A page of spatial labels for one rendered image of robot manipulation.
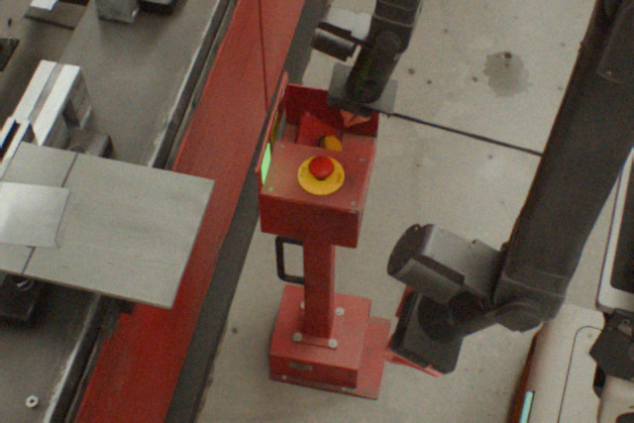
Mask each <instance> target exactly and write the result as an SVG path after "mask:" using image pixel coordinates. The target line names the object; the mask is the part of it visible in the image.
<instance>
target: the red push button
mask: <svg viewBox="0 0 634 423"><path fill-rule="evenodd" d="M308 169H309V172H310V173H311V174H312V175H313V176H314V177H315V178H316V179H318V181H325V179H326V178H327V177H328V176H329V175H331V174H332V173H333V171H334V165H333V163H332V160H331V159H330V158H328V157H326V156H317V157H314V158H313V159H312V160H311V162H310V163H309V165H308Z"/></svg>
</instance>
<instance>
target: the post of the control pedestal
mask: <svg viewBox="0 0 634 423"><path fill-rule="evenodd" d="M335 253H336V246H332V245H326V244H320V243H314V241H308V240H303V257H304V309H305V332H306V333H309V334H314V335H319V336H325V337H328V336H329V335H330V330H331V324H332V319H333V306H334V279H335Z"/></svg>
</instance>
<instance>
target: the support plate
mask: <svg viewBox="0 0 634 423"><path fill-rule="evenodd" d="M75 154H76V152H71V151H66V150H60V149H55V148H50V147H45V146H40V145H35V144H29V143H24V142H21V144H20V146H19V147H18V149H17V151H16V153H15V156H14V158H13V160H12V162H11V164H10V166H9V168H8V170H6V171H5V173H4V175H3V177H2V180H1V182H2V184H3V182H5V183H17V184H27V185H38V186H48V187H60V186H61V185H62V184H63V182H64V179H65V176H66V174H67V172H68V170H69V168H70V166H71V164H72V161H73V159H74V156H75ZM73 181H74V183H75V186H76V188H77V192H76V196H75V199H74V203H73V206H72V210H71V213H70V216H69V220H68V224H67V227H66V231H65V234H64V237H63V241H62V244H60V248H59V249H48V248H38V247H37V248H36V250H35V251H34V252H33V254H32V257H31V259H30V261H29V263H28V265H27V267H26V270H25V273H24V274H22V273H21V272H22V270H23V266H24V264H25V262H26V260H27V258H28V256H29V254H30V251H31V249H28V248H26V246H27V245H17V244H6V243H0V272H3V273H9V274H14V275H18V276H22V277H26V278H31V279H36V280H41V281H45V282H50V283H54V284H60V285H64V286H69V287H73V288H78V290H83V291H88V292H93V293H97V294H102V295H106V296H112V297H116V298H121V299H125V300H130V301H135V302H140V303H144V304H149V305H153V306H158V307H159V308H163V309H167V310H170V309H171V306H172V303H173V300H174V297H175V294H176V291H178V289H179V287H180V283H181V280H182V277H183V274H184V272H185V269H186V266H187V262H188V259H189V257H190V254H191V251H192V248H193V245H194V241H195V239H196V236H197V233H198V230H199V227H201V225H202V221H203V218H204V215H205V212H206V209H207V207H208V204H209V200H210V197H211V194H212V192H213V189H214V186H215V182H214V179H209V178H204V177H198V176H193V175H188V174H183V173H177V172H172V171H167V170H162V169H156V168H151V167H146V166H141V165H136V164H130V163H125V162H120V161H115V160H109V159H102V158H101V157H97V156H92V155H86V154H81V153H79V154H78V156H77V160H76V162H75V164H74V166H73V168H72V170H71V173H70V175H69V177H68V179H67V182H66V184H65V186H64V188H70V186H71V184H72V182H73Z"/></svg>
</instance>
